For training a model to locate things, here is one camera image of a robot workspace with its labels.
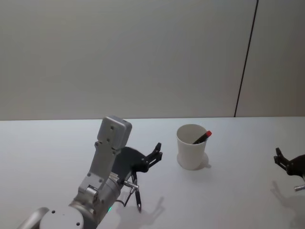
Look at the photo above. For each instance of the white paper cup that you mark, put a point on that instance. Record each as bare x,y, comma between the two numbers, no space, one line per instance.
190,155

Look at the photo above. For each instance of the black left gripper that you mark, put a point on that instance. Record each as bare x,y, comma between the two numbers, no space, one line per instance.
128,159

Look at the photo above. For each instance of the black pen with red cap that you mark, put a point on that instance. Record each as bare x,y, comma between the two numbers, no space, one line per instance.
202,138

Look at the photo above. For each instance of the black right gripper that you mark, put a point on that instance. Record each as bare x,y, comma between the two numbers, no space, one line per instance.
297,165

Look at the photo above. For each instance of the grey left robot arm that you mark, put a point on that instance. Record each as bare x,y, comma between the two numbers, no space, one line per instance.
104,152

